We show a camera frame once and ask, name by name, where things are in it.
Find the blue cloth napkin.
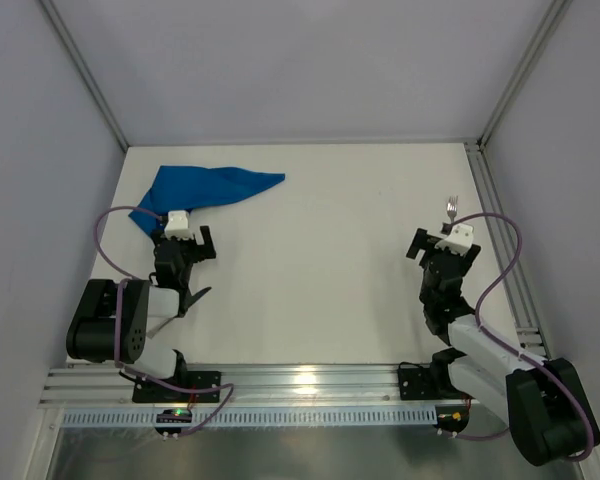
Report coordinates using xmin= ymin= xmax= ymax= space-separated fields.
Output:
xmin=138 ymin=165 xmax=286 ymax=215

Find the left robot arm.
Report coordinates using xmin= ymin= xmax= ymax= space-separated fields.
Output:
xmin=66 ymin=226 xmax=216 ymax=391

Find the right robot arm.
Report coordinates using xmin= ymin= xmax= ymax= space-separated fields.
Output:
xmin=406 ymin=224 xmax=600 ymax=466

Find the silver table knife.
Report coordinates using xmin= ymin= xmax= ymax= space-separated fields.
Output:
xmin=146 ymin=287 xmax=211 ymax=338

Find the silver fork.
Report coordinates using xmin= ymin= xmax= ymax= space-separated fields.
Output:
xmin=446 ymin=195 xmax=459 ymax=223

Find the right controller board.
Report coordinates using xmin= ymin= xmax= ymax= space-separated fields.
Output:
xmin=434 ymin=406 xmax=470 ymax=434

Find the controller board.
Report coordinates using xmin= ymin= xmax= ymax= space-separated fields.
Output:
xmin=154 ymin=408 xmax=192 ymax=438
xmin=434 ymin=406 xmax=470 ymax=434

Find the left controller board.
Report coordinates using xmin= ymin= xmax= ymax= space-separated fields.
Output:
xmin=154 ymin=408 xmax=192 ymax=438

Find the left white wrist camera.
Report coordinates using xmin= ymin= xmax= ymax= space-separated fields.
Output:
xmin=164 ymin=210 xmax=194 ymax=241

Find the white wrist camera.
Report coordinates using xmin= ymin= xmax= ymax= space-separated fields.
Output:
xmin=435 ymin=223 xmax=474 ymax=257
xmin=164 ymin=210 xmax=194 ymax=241

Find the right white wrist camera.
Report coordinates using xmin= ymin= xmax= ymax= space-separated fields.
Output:
xmin=435 ymin=223 xmax=474 ymax=257

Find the right side aluminium rail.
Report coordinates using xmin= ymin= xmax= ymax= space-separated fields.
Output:
xmin=464 ymin=141 xmax=549 ymax=357

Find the aluminium rail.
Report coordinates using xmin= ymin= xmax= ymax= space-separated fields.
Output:
xmin=38 ymin=363 xmax=511 ymax=409
xmin=464 ymin=141 xmax=549 ymax=357

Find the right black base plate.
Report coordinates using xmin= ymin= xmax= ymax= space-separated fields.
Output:
xmin=396 ymin=362 xmax=470 ymax=401

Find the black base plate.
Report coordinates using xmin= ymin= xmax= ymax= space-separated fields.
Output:
xmin=132 ymin=370 xmax=222 ymax=404
xmin=396 ymin=362 xmax=470 ymax=401

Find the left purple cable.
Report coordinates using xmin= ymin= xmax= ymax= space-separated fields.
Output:
xmin=94 ymin=205 xmax=236 ymax=435

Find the purple cable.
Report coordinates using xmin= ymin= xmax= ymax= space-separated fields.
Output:
xmin=439 ymin=212 xmax=596 ymax=461
xmin=94 ymin=205 xmax=236 ymax=435

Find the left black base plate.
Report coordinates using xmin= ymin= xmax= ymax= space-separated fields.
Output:
xmin=132 ymin=370 xmax=222 ymax=404

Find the slotted grey cable duct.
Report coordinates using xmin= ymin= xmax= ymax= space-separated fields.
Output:
xmin=61 ymin=404 xmax=436 ymax=428

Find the aluminium front rail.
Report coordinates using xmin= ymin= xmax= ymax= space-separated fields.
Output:
xmin=38 ymin=363 xmax=511 ymax=409

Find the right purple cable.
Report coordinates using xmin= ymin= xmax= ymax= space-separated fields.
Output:
xmin=439 ymin=212 xmax=596 ymax=461

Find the left aluminium frame post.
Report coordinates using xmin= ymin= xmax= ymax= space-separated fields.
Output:
xmin=37 ymin=0 xmax=130 ymax=153

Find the aluminium frame post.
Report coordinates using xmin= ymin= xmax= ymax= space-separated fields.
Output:
xmin=37 ymin=0 xmax=130 ymax=153
xmin=477 ymin=0 xmax=573 ymax=148

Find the right aluminium frame post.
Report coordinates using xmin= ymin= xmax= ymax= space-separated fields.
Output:
xmin=477 ymin=0 xmax=573 ymax=148

